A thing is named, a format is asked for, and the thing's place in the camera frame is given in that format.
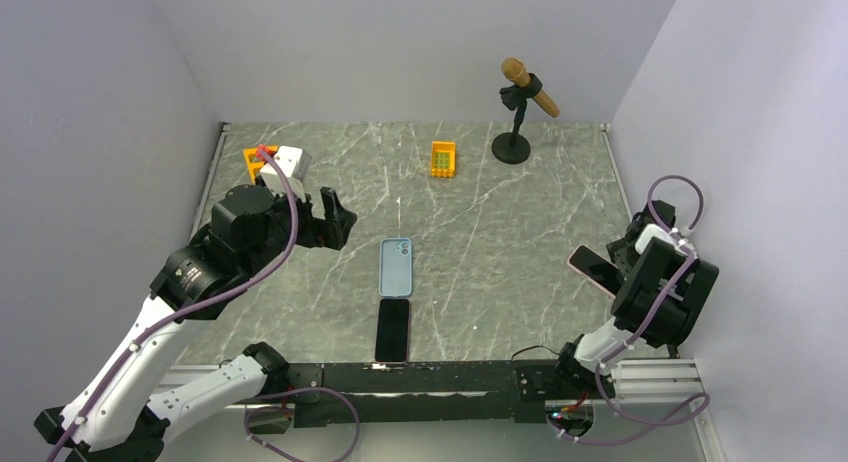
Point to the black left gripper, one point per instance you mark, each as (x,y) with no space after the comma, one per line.
(338,221)

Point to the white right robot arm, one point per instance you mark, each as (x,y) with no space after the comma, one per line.
(659,286)

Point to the orange toy window block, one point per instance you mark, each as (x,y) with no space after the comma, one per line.
(443,159)

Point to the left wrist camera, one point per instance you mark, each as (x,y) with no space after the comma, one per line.
(294,163)

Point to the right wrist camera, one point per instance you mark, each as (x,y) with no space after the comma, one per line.
(649,233)

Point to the pink cased phone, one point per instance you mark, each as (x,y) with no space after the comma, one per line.
(596,270)

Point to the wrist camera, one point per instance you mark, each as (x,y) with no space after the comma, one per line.
(649,233)
(294,163)

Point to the purple smartphone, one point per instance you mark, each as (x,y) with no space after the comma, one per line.
(393,331)

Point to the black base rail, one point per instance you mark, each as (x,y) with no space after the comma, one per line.
(523,391)

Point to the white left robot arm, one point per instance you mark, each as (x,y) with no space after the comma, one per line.
(121,415)

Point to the black microphone stand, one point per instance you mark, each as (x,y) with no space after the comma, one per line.
(511,147)

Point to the brown wooden microphone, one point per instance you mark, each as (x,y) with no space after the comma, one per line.
(524,85)

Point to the light blue phone case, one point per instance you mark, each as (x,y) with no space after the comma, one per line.
(395,274)

